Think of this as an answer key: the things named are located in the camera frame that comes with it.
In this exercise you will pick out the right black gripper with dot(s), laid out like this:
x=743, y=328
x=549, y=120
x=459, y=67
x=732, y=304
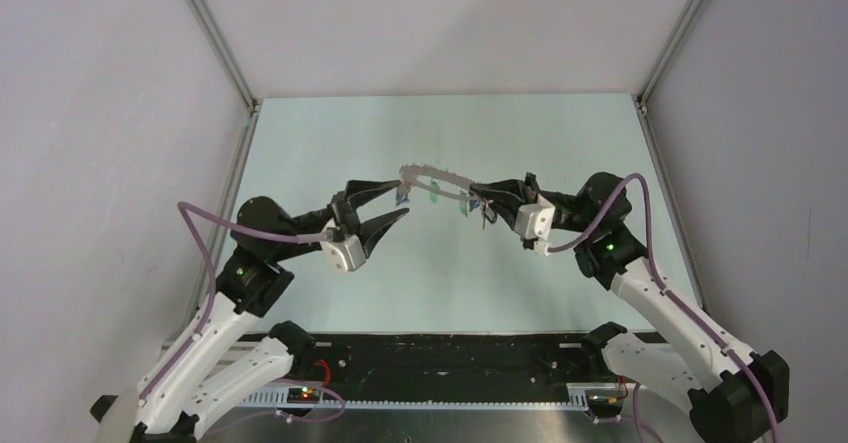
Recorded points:
x=507, y=195

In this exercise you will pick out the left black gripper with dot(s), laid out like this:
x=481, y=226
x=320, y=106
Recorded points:
x=346, y=217

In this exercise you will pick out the large metal keyring plate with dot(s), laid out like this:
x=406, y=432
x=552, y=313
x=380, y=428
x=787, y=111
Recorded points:
x=417, y=176

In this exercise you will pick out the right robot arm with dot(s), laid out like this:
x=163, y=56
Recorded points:
x=729, y=391

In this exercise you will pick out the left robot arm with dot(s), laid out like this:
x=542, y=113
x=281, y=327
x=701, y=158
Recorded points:
x=183, y=396

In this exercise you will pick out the left electronics board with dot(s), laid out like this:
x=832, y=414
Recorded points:
x=303, y=395

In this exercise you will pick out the electronics board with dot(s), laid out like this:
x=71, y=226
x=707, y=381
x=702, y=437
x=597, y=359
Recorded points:
x=604, y=408
x=303, y=395

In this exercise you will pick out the right electronics board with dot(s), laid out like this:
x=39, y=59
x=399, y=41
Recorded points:
x=604, y=408

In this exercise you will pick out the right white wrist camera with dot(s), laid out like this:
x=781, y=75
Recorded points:
x=533, y=225

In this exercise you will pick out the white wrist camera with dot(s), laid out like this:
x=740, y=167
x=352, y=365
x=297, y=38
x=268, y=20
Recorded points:
x=533, y=225
x=345, y=252

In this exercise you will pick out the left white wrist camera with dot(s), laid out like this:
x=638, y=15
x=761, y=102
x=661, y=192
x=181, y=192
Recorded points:
x=345, y=252

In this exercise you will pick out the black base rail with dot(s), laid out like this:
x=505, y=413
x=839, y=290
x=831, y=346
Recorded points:
x=451, y=368

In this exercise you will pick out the left aluminium frame post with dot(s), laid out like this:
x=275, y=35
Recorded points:
x=223, y=53

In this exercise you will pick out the aluminium frame post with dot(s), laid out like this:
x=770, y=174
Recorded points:
x=223, y=53
x=681, y=29

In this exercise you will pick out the right aluminium frame post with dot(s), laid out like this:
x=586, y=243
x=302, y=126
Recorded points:
x=681, y=29

